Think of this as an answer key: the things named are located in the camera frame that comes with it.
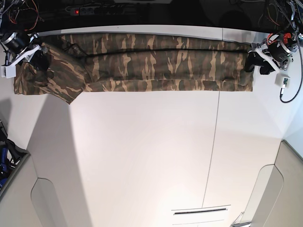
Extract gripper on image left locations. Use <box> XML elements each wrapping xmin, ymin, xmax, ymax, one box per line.
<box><xmin>0</xmin><ymin>32</ymin><xmax>50</xmax><ymax>71</ymax></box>

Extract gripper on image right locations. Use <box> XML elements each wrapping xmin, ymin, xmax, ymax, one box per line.
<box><xmin>244</xmin><ymin>33</ymin><xmax>300</xmax><ymax>75</ymax></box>

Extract camouflage T-shirt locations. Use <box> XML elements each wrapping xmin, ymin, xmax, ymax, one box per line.
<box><xmin>13</xmin><ymin>33</ymin><xmax>253</xmax><ymax>104</ymax></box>

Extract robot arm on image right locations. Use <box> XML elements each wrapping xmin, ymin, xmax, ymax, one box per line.
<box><xmin>244</xmin><ymin>0</ymin><xmax>303</xmax><ymax>74</ymax></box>

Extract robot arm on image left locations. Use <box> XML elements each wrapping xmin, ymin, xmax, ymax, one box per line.
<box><xmin>0</xmin><ymin>0</ymin><xmax>50</xmax><ymax>77</ymax></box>

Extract blue and black bin contents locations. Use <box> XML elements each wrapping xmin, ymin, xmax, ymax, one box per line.
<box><xmin>0</xmin><ymin>120</ymin><xmax>29</xmax><ymax>190</ymax></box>

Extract white camera box image right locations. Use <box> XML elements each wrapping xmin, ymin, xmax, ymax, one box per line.
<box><xmin>275</xmin><ymin>73</ymin><xmax>290</xmax><ymax>88</ymax></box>

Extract white camera box image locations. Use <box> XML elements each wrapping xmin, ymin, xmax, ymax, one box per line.
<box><xmin>275</xmin><ymin>73</ymin><xmax>290</xmax><ymax>88</ymax></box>
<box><xmin>0</xmin><ymin>65</ymin><xmax>16</xmax><ymax>79</ymax></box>

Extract white camera box image left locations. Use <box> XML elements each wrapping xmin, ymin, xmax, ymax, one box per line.
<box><xmin>0</xmin><ymin>65</ymin><xmax>16</xmax><ymax>79</ymax></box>

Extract black camera cable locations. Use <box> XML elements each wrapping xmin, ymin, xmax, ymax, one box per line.
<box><xmin>280</xmin><ymin>42</ymin><xmax>303</xmax><ymax>104</ymax></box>

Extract black power strip red switch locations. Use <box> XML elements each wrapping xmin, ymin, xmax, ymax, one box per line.
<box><xmin>65</xmin><ymin>6</ymin><xmax>125</xmax><ymax>16</ymax></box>

